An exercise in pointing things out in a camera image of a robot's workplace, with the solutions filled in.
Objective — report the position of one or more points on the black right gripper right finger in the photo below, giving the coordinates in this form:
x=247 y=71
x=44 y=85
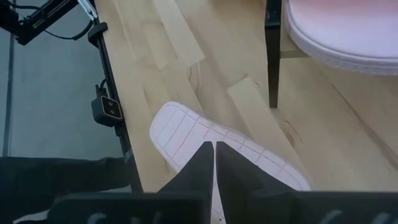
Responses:
x=239 y=174

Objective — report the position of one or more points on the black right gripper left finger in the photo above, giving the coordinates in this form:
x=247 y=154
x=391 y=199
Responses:
x=199 y=174

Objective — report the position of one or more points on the pink rubber slide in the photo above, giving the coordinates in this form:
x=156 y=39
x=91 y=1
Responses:
x=186 y=130
x=348 y=28

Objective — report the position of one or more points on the black fabric object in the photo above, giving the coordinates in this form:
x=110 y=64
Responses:
x=62 y=177

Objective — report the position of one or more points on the black aluminium table frame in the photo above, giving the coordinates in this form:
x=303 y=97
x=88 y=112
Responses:
x=127 y=149

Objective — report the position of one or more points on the black frame wooden shelf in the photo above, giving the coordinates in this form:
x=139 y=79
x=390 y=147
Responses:
x=273 y=46

